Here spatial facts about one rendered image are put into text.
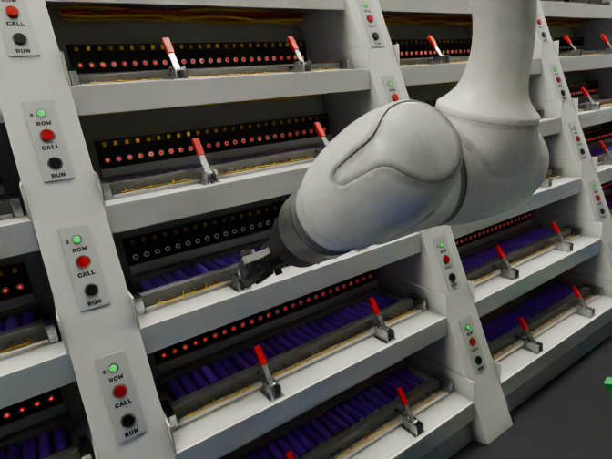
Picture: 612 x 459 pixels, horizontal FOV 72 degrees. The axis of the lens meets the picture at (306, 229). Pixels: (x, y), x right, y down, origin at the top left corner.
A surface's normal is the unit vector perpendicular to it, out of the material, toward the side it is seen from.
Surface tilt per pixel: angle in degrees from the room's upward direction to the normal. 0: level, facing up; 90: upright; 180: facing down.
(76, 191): 90
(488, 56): 99
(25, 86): 90
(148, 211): 111
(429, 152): 90
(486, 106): 70
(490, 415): 90
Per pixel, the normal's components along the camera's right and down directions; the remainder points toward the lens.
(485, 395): 0.47, -0.18
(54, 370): 0.55, 0.17
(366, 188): -0.58, 0.48
